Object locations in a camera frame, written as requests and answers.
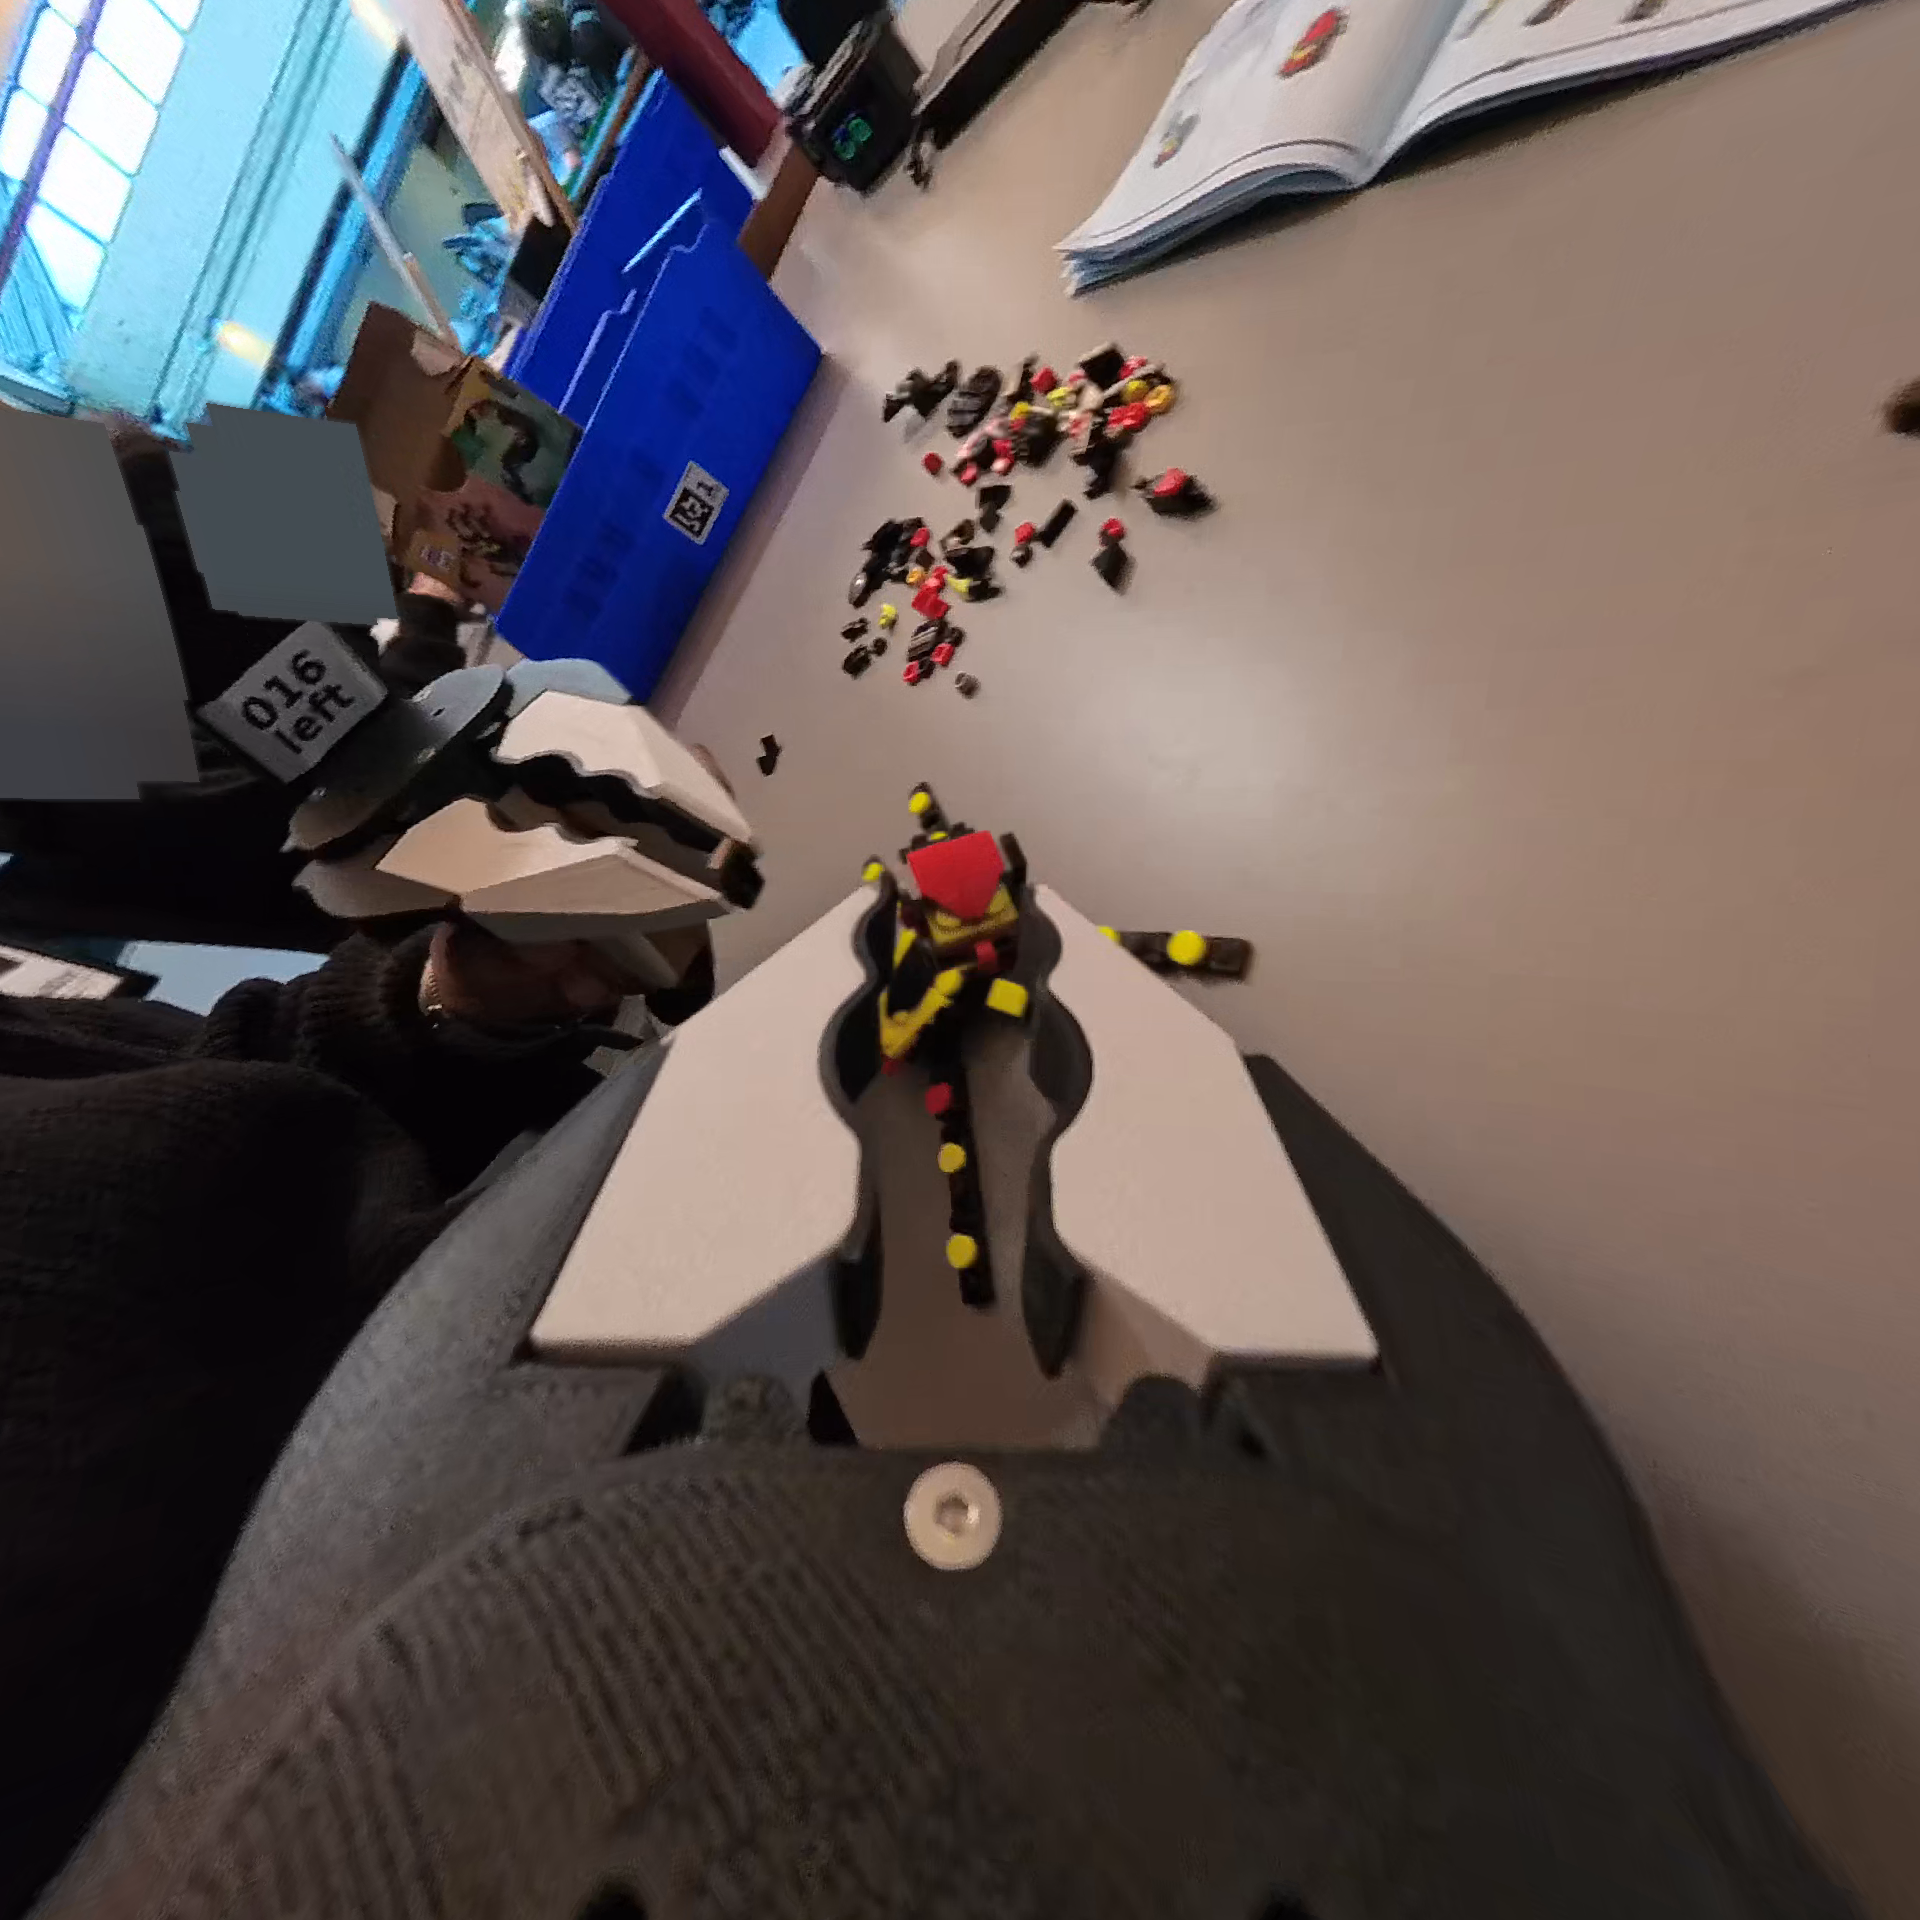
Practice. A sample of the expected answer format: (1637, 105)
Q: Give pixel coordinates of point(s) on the person's left forearm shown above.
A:
(330, 1036)

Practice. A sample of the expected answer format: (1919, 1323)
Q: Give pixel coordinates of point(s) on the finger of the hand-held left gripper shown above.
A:
(524, 885)
(630, 750)

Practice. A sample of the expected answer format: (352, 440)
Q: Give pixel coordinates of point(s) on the lego instruction booklet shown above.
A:
(1277, 136)

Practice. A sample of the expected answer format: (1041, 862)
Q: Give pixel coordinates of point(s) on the black flat device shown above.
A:
(990, 60)

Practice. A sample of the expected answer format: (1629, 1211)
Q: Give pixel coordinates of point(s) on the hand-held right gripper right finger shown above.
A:
(1200, 1184)

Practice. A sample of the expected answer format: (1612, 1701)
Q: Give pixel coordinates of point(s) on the pile of loose lego pieces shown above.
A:
(974, 398)

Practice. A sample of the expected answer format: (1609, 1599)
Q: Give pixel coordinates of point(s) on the blue plastic bin with tag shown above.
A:
(645, 452)

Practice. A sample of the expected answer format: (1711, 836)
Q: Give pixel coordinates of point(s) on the person's left hand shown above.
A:
(524, 984)

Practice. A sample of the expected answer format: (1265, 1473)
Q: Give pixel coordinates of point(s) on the cardboard lego box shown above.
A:
(494, 452)

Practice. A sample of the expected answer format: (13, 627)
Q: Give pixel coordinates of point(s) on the black charging case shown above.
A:
(856, 136)

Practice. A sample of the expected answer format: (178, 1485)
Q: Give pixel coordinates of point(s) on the small black lego brick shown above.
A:
(743, 870)

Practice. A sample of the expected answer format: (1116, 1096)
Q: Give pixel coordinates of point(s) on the red yellow black lego model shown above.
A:
(960, 879)

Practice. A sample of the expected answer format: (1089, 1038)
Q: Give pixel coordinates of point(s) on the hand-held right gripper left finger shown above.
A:
(705, 1184)

